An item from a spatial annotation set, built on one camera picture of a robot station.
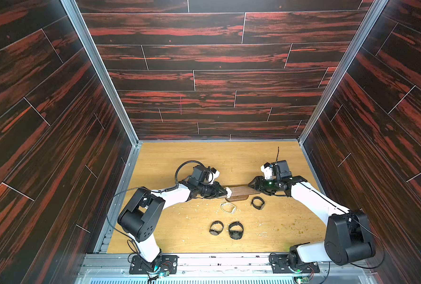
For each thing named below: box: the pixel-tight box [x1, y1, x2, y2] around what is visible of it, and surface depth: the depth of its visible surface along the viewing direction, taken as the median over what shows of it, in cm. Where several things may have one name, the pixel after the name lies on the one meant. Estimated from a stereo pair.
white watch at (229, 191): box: [225, 186, 233, 199], surface depth 88 cm
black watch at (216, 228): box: [209, 220, 225, 236], surface depth 86 cm
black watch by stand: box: [250, 196, 266, 211], surface depth 93 cm
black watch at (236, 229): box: [228, 221, 244, 240], surface depth 84 cm
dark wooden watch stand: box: [225, 185, 261, 202], surface depth 90 cm
